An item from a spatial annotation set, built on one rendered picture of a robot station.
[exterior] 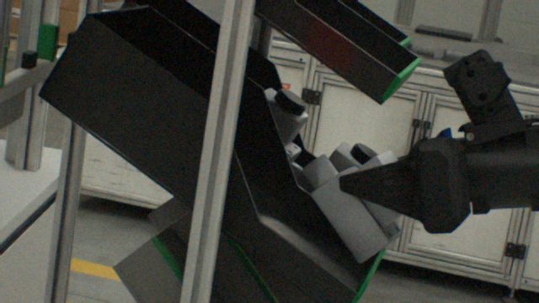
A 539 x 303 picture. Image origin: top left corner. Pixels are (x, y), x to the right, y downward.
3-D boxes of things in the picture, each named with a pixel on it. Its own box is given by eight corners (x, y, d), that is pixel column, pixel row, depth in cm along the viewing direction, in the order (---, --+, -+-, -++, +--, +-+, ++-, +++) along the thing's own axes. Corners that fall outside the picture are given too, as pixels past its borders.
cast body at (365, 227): (373, 254, 87) (446, 204, 85) (359, 265, 83) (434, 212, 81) (311, 165, 88) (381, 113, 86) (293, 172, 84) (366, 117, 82)
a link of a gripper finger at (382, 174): (437, 218, 81) (429, 135, 81) (427, 226, 78) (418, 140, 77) (344, 223, 83) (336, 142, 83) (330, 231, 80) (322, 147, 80)
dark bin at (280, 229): (370, 272, 94) (422, 203, 92) (342, 321, 82) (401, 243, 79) (103, 76, 97) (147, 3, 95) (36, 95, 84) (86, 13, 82)
